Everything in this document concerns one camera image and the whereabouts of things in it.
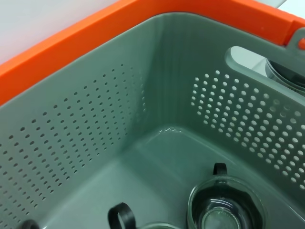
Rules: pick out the glass teacup black sleeve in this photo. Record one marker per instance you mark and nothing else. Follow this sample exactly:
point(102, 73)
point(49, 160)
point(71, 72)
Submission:
point(28, 224)
point(226, 214)
point(121, 214)

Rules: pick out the grey perforated storage bin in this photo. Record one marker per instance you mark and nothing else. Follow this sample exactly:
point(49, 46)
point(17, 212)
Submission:
point(166, 71)

